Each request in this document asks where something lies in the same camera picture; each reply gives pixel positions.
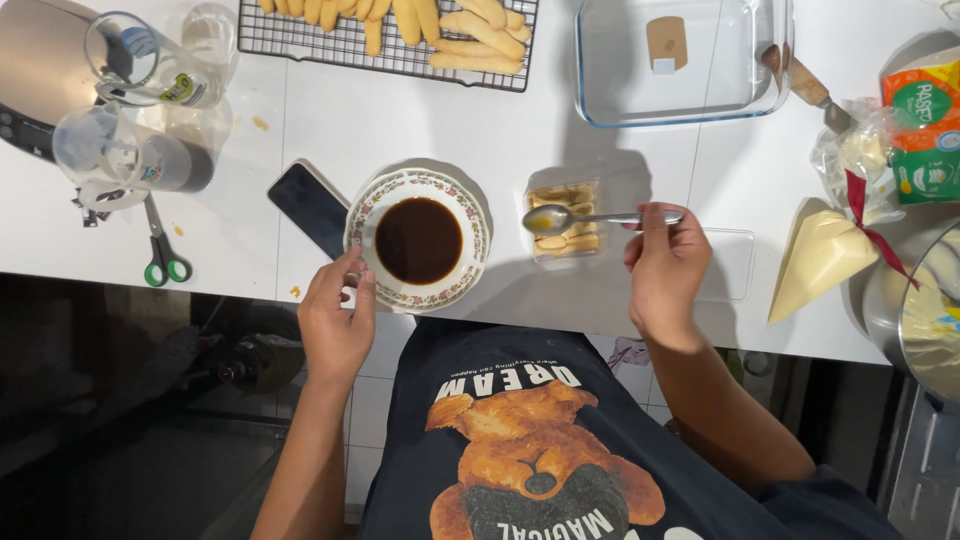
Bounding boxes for small clear plastic container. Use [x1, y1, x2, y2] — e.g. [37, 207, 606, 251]
[522, 178, 610, 262]

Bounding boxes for black wire cooling rack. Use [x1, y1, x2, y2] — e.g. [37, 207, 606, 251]
[237, 0, 541, 94]

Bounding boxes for dark bottle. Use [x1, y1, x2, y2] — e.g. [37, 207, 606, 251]
[191, 333, 307, 396]

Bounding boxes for clear plastic bag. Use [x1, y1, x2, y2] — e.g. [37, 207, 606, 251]
[810, 97, 905, 226]

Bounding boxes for orange and green packet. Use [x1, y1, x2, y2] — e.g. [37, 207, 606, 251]
[881, 60, 960, 206]

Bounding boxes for pile of ladyfinger biscuits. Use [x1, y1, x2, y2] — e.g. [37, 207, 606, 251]
[257, 0, 534, 76]

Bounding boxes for soaked ladyfinger pieces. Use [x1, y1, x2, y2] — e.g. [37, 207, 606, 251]
[528, 184, 601, 259]

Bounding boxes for floral rim ceramic bowl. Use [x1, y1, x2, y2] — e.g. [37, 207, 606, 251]
[343, 168, 491, 315]

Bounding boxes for green handled scissors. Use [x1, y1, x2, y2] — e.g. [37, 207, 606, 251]
[142, 193, 193, 288]

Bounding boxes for dark coffee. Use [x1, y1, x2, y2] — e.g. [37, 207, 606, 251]
[374, 196, 465, 286]

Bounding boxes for metal mixing bowl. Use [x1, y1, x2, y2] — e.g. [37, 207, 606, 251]
[861, 217, 960, 410]

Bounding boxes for pale crumpled cloth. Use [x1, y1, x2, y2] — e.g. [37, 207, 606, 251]
[606, 337, 652, 374]

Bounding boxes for brown paper tag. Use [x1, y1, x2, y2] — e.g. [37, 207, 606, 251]
[646, 15, 690, 76]

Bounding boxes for wooden handled spatula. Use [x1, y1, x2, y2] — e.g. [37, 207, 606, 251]
[760, 43, 856, 136]

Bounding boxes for person's left hand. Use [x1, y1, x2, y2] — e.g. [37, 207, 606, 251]
[297, 249, 378, 381]

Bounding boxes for glass baking dish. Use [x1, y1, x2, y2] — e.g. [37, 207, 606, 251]
[574, 0, 796, 129]

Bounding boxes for person's right hand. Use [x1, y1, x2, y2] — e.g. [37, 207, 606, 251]
[621, 201, 714, 343]

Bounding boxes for dark bear print shirt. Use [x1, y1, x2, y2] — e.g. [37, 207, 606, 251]
[358, 318, 905, 540]

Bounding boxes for cream filled piping bag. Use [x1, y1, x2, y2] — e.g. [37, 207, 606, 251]
[767, 208, 880, 325]

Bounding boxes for steel kitchen scale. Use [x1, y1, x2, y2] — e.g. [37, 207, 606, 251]
[0, 0, 106, 162]

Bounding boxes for black smartphone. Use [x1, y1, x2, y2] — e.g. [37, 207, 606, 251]
[267, 161, 351, 261]

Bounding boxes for glass measuring jug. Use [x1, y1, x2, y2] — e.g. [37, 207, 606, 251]
[52, 101, 219, 213]
[84, 10, 230, 111]

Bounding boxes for clear plastic lid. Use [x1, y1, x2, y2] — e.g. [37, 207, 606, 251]
[693, 227, 756, 304]

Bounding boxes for red ribbon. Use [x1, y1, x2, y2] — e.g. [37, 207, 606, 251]
[844, 168, 921, 292]

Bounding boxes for grey metal shelf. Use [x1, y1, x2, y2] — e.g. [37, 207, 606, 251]
[877, 375, 960, 540]

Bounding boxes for metal spoon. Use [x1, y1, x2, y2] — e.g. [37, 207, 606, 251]
[522, 204, 685, 237]

